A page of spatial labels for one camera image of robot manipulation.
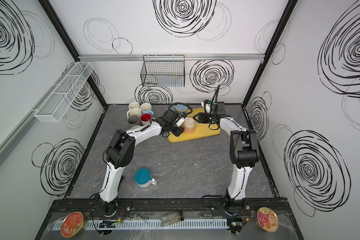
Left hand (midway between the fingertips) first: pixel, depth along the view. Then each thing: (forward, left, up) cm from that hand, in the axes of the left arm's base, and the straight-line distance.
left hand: (183, 127), depth 98 cm
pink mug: (+12, +36, +1) cm, 38 cm away
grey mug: (+3, +34, +3) cm, 34 cm away
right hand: (+5, -8, +6) cm, 11 cm away
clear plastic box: (-50, +4, -2) cm, 50 cm away
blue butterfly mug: (+14, +2, +4) cm, 15 cm away
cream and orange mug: (0, -4, +2) cm, 5 cm away
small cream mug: (+6, +26, 0) cm, 27 cm away
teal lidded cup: (-34, +19, +1) cm, 39 cm away
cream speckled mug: (-2, +31, +2) cm, 31 cm away
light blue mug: (+12, +24, +2) cm, 27 cm away
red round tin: (-54, +48, -2) cm, 72 cm away
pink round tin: (-49, -41, -2) cm, 63 cm away
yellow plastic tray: (-7, -11, +9) cm, 16 cm away
